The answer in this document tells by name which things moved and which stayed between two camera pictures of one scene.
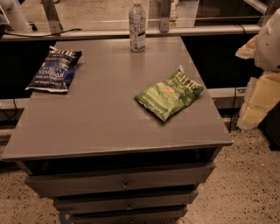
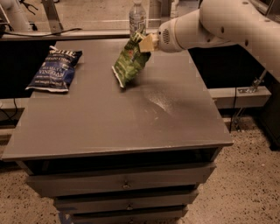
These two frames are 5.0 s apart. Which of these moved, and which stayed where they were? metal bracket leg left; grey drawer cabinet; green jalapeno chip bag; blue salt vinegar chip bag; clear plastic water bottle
Moved: green jalapeno chip bag
Stayed: grey drawer cabinet; blue salt vinegar chip bag; metal bracket leg left; clear plastic water bottle
